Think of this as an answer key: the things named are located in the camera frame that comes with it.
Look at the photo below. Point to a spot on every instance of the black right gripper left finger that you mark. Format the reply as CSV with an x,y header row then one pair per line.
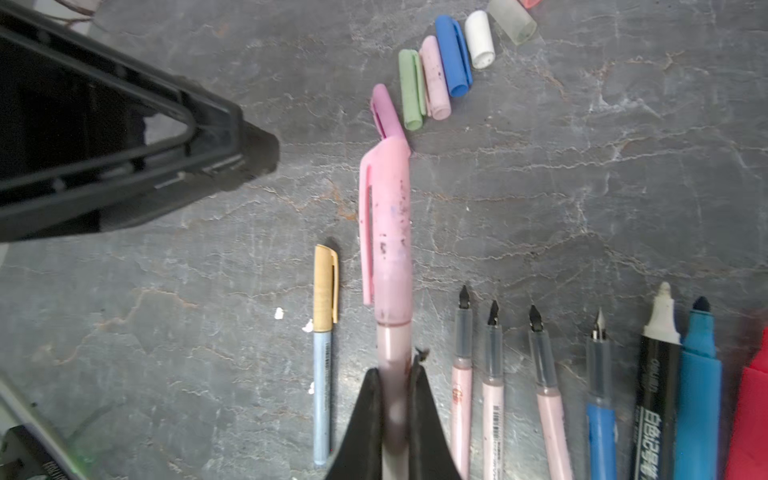
x,y
360,454

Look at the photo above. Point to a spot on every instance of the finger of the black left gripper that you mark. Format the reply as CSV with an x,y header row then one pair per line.
x,y
95,141

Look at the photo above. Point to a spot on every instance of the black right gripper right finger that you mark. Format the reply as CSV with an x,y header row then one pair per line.
x,y
429,453

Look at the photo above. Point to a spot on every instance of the purple cap pink pen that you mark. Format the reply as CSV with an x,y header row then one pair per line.
x,y
462,373

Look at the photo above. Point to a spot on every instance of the dark blue pen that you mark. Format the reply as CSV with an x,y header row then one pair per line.
x,y
601,418

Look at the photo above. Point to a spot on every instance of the beige cap blue pen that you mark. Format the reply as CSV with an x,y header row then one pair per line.
x,y
325,316

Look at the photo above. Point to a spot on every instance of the black marker white cap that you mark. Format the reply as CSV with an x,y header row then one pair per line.
x,y
654,427

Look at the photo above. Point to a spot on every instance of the light blue marker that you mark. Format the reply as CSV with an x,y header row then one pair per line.
x,y
699,398

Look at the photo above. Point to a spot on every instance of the pink marker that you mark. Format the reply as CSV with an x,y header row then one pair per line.
x,y
747,458

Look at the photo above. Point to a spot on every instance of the dark blue pen cap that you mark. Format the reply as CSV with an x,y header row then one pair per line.
x,y
454,55

